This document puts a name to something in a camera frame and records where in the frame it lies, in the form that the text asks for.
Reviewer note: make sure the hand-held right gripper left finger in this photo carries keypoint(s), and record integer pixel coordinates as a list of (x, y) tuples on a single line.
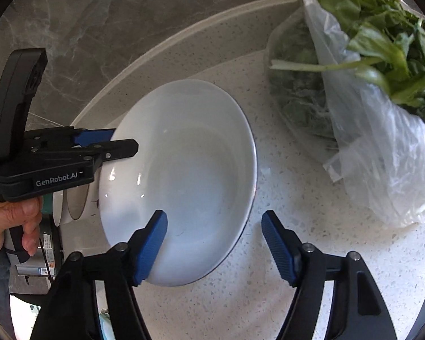
[(152, 248)]

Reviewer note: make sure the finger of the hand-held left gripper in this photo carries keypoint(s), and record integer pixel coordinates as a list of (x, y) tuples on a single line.
[(120, 148), (92, 136)]

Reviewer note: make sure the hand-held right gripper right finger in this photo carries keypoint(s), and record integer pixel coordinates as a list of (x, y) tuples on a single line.
[(279, 248)]

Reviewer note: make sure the small white bowl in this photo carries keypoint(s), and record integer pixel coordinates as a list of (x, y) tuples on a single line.
[(59, 209)]

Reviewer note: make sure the white bowl with red flowers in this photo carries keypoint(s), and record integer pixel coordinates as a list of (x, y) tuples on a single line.
[(79, 205)]

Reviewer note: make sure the large white bowl dark rim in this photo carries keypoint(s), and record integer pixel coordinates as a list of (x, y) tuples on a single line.
[(184, 184)]

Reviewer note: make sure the teal plate with branch print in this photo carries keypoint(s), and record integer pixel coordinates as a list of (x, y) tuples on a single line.
[(104, 326)]

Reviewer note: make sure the person's left hand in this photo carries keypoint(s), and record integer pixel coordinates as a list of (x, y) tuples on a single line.
[(10, 219)]

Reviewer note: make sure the green plastic basin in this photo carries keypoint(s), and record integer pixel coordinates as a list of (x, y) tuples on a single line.
[(47, 207)]

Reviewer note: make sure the plastic bag of greens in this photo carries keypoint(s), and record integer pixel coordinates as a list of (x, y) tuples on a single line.
[(375, 78)]

